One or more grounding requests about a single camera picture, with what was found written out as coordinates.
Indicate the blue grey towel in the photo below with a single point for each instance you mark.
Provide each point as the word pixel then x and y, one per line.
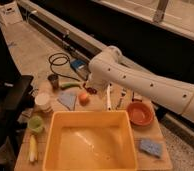
pixel 68 99

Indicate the white paper cup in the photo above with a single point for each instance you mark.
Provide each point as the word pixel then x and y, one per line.
pixel 42 100

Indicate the white paper bag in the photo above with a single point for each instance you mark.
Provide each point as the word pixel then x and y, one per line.
pixel 10 14

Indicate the yellow corn cob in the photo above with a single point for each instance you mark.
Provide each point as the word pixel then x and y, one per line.
pixel 33 152

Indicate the orange bowl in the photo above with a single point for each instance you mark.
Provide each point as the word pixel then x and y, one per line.
pixel 140 114

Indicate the blue sponge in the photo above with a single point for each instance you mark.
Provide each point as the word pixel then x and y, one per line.
pixel 151 147

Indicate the green plastic cup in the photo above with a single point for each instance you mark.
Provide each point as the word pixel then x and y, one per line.
pixel 35 124

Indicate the metal cup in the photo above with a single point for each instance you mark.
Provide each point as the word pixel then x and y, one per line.
pixel 54 80

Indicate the yellow plastic tub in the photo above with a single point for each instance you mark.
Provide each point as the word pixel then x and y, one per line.
pixel 90 141

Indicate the orange fruit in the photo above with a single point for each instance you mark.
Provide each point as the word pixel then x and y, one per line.
pixel 83 98

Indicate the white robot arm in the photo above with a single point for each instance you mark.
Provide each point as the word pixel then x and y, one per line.
pixel 174 95

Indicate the green pepper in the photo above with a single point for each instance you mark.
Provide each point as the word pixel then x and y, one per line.
pixel 69 85

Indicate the blue power box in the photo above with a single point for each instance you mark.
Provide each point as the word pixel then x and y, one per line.
pixel 78 65

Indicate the dark red grapes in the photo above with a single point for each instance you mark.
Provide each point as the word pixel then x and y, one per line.
pixel 89 89

